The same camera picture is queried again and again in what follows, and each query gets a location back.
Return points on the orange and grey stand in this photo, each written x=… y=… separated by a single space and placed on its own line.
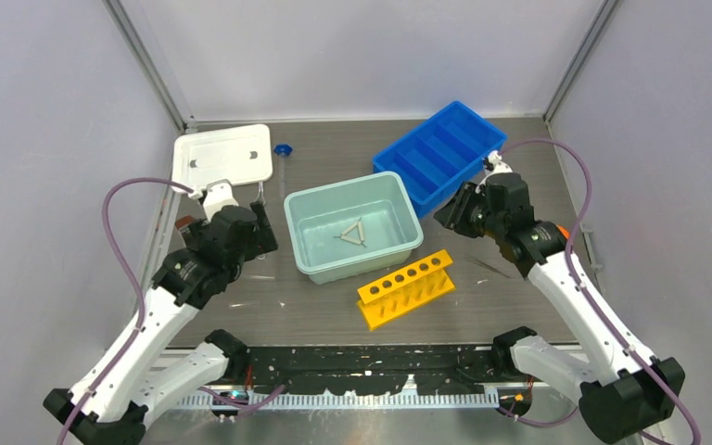
x=563 y=231

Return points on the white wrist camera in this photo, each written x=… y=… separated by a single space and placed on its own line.
x=217 y=196
x=494 y=164

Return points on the blue divided plastic bin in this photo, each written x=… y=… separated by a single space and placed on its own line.
x=441 y=153

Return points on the light green plastic tub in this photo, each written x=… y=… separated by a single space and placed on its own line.
x=314 y=216

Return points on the white clay triangle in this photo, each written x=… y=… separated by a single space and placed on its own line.
x=353 y=234

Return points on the test tube with blue cap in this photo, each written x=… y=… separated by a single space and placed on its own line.
x=283 y=152

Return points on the metal crucible tongs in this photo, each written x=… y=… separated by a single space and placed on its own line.
x=261 y=193

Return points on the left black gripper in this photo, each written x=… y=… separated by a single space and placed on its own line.
x=263 y=240

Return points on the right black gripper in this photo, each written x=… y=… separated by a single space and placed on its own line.
x=453 y=215

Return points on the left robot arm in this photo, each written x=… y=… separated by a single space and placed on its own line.
x=118 y=400

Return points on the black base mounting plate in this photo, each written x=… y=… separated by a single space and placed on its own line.
x=378 y=370

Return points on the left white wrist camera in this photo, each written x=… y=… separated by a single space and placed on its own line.
x=217 y=196

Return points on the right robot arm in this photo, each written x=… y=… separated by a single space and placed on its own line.
x=621 y=387

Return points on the thin metal tweezers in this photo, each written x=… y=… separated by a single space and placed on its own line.
x=488 y=267

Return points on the white tub lid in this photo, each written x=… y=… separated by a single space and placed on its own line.
x=239 y=155

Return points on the yellow test tube rack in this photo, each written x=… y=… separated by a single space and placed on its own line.
x=405 y=290

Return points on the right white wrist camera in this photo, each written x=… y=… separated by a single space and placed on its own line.
x=494 y=164

